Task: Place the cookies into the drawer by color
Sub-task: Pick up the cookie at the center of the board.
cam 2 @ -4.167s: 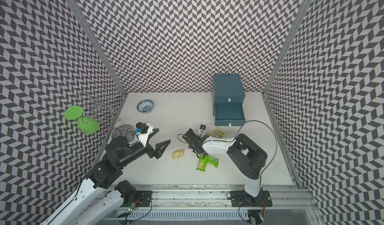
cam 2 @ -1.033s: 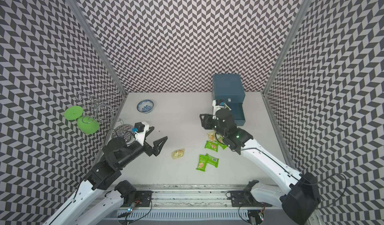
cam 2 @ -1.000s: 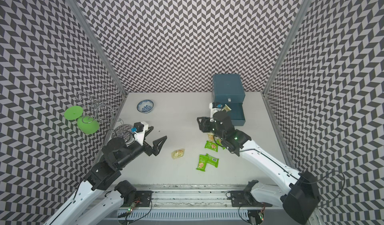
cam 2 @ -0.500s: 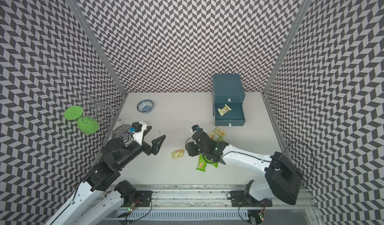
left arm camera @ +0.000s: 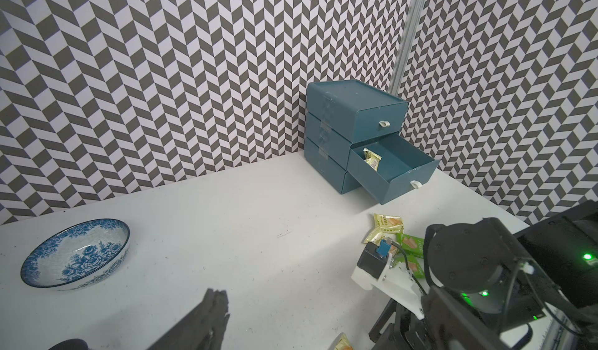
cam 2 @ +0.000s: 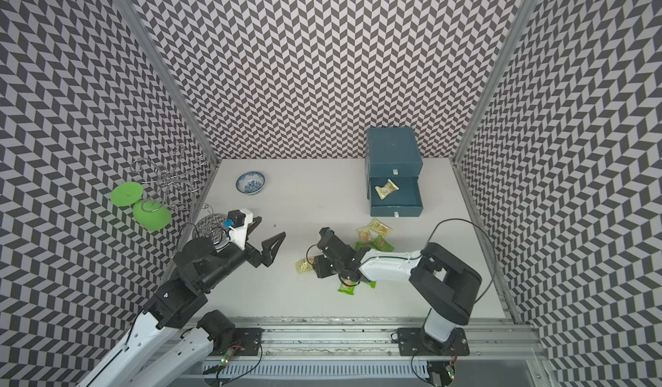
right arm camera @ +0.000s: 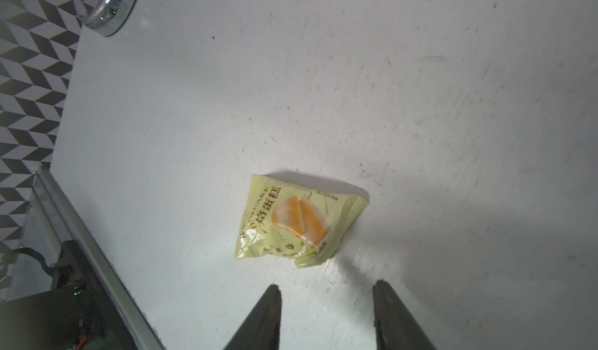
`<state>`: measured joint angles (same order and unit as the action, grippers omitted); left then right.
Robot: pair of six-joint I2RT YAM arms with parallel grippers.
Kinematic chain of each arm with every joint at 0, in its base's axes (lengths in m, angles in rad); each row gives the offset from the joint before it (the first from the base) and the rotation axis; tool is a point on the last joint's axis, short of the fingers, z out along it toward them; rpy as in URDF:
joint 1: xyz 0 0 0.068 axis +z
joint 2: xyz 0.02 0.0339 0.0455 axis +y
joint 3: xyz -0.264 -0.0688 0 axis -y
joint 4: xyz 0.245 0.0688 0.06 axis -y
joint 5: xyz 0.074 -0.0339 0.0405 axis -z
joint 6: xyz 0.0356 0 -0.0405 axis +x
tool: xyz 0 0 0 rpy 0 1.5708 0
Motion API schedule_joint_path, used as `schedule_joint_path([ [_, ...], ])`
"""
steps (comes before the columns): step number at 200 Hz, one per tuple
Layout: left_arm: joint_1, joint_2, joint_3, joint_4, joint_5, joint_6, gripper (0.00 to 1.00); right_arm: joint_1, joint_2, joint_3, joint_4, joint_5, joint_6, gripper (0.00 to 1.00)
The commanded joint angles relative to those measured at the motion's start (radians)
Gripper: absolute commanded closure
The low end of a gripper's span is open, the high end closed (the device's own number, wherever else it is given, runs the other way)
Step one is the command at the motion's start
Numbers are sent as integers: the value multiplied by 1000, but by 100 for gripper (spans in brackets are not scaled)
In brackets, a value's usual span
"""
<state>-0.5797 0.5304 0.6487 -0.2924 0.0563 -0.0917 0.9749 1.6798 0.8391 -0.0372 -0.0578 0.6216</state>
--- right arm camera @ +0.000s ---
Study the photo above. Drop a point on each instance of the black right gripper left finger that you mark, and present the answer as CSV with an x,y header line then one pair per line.
x,y
261,328

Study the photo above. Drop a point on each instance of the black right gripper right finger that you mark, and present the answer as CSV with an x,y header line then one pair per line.
x,y
395,326

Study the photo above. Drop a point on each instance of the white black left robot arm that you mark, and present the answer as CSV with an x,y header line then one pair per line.
x,y
75,313

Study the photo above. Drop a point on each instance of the yellow cookie packet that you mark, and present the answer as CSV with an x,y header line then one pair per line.
x,y
282,219

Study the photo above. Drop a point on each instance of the aluminium front rail frame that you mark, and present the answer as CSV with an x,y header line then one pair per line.
x,y
108,292

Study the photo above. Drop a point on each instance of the chrome wire cup rack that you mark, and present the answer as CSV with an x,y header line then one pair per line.
x,y
107,16

